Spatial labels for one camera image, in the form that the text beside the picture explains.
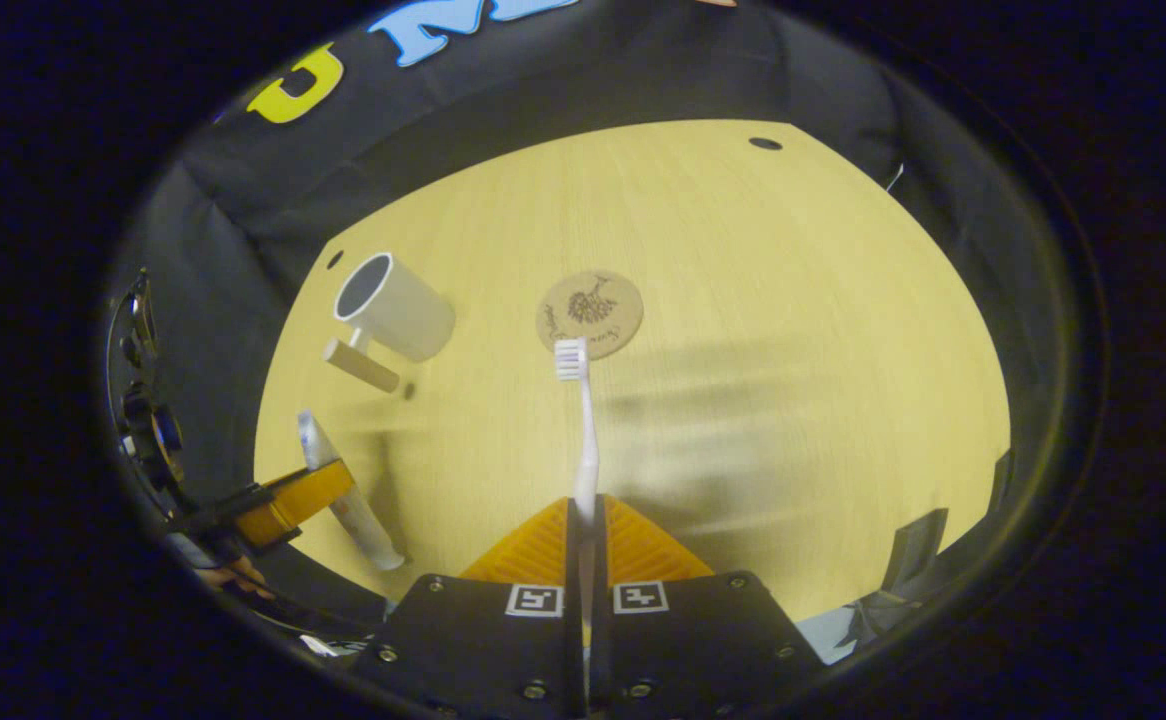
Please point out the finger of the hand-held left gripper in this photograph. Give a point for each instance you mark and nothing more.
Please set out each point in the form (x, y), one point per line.
(293, 500)

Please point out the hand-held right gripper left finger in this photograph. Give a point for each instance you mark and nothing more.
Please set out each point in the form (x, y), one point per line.
(473, 650)

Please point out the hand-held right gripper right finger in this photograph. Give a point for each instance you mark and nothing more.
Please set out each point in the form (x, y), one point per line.
(703, 650)

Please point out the white toothpaste tube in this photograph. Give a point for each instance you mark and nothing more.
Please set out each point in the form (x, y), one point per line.
(368, 530)

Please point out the white toothbrush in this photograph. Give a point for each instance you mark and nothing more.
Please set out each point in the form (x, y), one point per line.
(585, 450)

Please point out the round wooden coaster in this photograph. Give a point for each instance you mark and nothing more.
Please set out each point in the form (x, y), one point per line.
(593, 315)

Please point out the black backdrop cloth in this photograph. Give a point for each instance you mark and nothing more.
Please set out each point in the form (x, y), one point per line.
(543, 80)

